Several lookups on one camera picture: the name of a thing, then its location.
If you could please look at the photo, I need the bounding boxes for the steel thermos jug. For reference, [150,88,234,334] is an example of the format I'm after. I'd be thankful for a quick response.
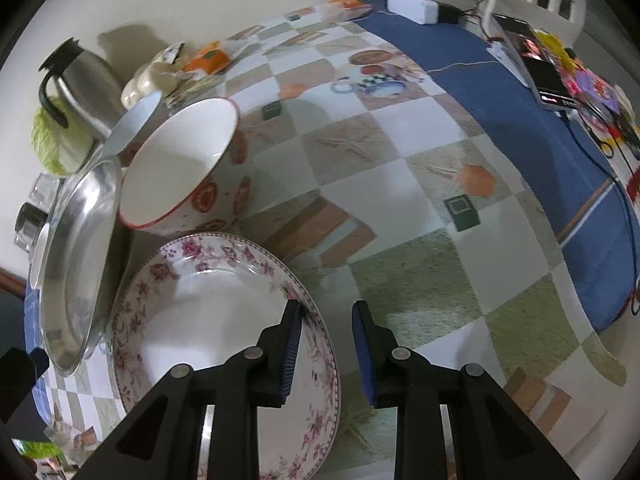
[39,36,128,143]

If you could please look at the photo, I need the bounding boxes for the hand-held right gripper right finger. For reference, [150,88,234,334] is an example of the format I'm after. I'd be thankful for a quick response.
[351,300,586,480]

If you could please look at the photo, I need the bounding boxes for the white box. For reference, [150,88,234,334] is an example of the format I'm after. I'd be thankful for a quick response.
[387,0,441,25]

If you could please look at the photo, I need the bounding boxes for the smartphone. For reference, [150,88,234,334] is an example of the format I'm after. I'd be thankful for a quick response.
[492,12,581,111]

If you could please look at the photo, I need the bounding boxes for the colourful printed bag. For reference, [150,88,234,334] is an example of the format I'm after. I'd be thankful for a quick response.
[537,30,640,161]

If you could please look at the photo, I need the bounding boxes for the orange snack packet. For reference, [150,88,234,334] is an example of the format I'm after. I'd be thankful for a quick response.
[182,40,236,76]
[325,0,373,23]

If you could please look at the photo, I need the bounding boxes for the checkered printed tablecloth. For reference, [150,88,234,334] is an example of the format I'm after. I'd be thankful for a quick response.
[30,5,628,480]

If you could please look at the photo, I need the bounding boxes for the napa cabbage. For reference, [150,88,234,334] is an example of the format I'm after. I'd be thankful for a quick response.
[31,97,98,177]

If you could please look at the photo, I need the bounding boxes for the bag of steamed buns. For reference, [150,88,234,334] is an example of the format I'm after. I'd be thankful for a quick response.
[121,42,188,110]

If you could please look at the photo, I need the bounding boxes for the large floral plate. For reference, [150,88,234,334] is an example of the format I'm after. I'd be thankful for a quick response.
[111,232,342,480]

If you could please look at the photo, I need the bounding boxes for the white bowl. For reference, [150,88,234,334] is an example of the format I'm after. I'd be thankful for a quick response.
[102,91,163,166]

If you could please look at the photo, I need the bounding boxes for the glass coffee pot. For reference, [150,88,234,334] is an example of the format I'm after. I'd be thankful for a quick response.
[14,202,51,253]

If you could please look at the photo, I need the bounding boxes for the wooden chair back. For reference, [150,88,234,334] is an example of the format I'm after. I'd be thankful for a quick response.
[0,267,26,302]

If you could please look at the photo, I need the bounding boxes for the red patterned bowl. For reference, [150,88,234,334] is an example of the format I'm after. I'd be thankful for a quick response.
[118,96,253,238]

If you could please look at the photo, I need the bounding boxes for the steel plate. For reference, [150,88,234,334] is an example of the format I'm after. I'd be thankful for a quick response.
[37,156,125,378]

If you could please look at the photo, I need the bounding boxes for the black cable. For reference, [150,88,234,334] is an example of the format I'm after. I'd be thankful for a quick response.
[560,109,640,316]

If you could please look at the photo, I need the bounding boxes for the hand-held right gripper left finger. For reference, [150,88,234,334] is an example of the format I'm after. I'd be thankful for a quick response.
[75,300,306,480]

